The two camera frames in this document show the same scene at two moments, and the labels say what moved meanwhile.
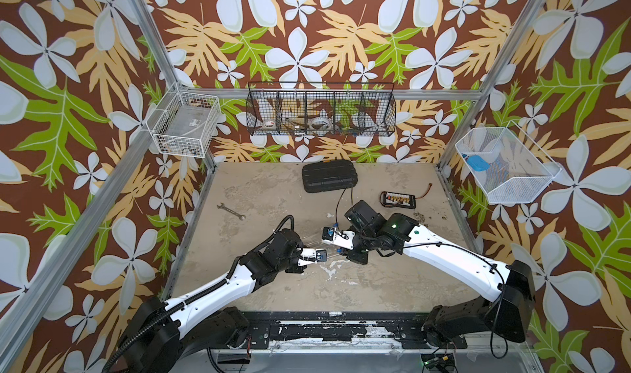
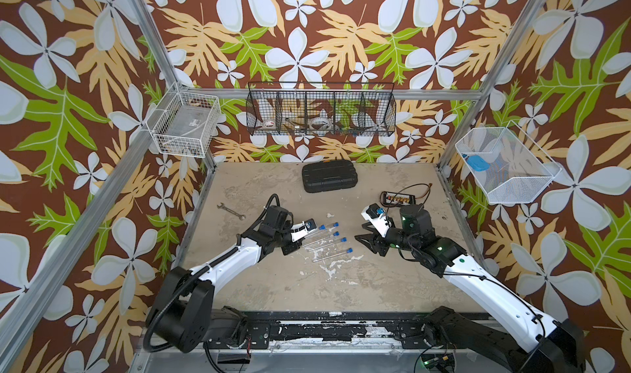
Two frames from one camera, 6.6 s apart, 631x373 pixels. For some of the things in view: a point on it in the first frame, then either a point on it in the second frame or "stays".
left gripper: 297,268 → 293,246
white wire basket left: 184,123 stays
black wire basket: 340,109 stays
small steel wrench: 241,217 stays
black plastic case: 329,176 stays
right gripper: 351,255 → 371,238
